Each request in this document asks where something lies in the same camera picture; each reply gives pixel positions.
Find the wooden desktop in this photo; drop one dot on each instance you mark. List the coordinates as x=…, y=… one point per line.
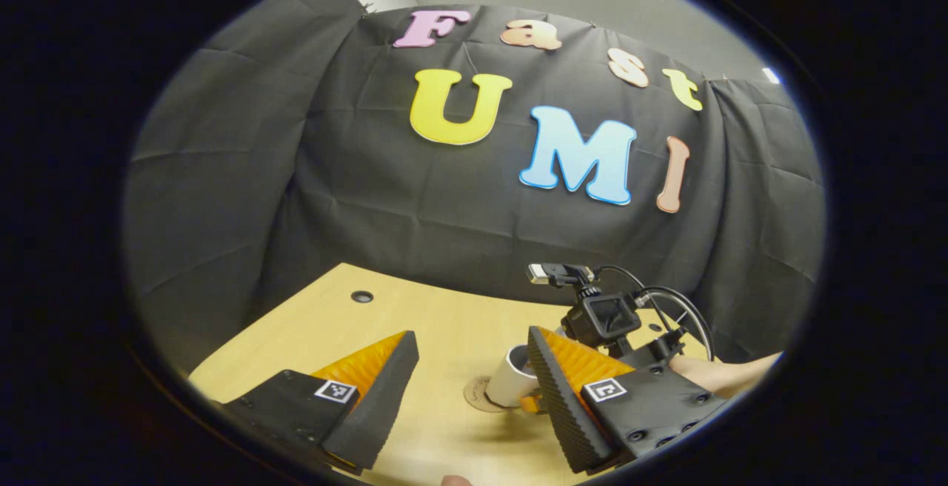
x=444, y=323

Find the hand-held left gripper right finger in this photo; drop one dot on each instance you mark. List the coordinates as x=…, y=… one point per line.
x=555, y=404

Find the round brown coaster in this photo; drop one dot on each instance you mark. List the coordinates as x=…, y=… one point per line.
x=476, y=397

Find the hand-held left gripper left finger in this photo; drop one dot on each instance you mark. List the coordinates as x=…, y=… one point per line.
x=385, y=404

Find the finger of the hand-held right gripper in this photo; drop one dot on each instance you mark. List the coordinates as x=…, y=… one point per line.
x=529, y=403

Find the black backdrop cloth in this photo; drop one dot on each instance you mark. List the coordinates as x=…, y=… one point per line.
x=370, y=204

